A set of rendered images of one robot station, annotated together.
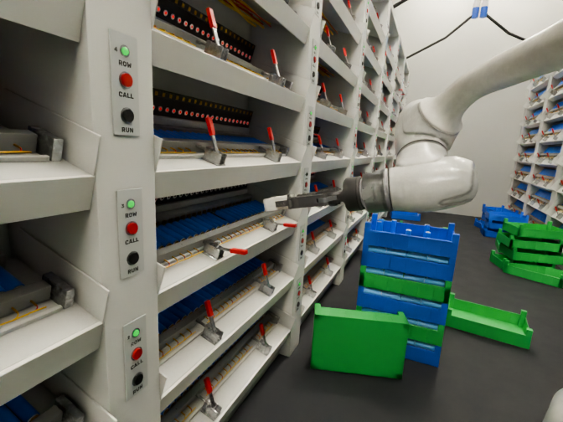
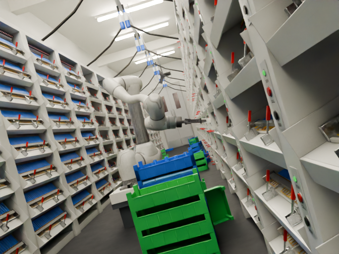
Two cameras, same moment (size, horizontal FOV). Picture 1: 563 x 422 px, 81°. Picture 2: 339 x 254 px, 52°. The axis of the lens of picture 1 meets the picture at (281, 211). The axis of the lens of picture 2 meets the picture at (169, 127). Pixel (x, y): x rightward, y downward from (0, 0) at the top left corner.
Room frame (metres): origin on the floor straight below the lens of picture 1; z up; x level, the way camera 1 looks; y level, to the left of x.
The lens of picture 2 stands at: (2.86, -1.02, 0.59)
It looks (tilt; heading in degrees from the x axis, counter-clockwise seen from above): 1 degrees up; 160
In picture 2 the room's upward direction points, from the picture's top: 16 degrees counter-clockwise
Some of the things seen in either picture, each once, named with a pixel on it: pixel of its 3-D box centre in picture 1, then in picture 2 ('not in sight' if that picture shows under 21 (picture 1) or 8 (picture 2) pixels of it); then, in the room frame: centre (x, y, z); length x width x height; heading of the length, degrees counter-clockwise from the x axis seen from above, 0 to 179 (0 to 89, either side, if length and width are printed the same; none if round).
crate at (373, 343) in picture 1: (357, 340); (203, 209); (1.00, -0.28, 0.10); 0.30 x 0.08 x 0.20; 84
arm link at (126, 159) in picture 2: not in sight; (128, 164); (0.26, -0.47, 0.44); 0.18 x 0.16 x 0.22; 112
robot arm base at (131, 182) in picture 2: not in sight; (132, 182); (0.28, -0.49, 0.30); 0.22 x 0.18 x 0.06; 152
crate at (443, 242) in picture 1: (410, 233); (165, 163); (1.17, -0.48, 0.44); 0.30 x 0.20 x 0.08; 67
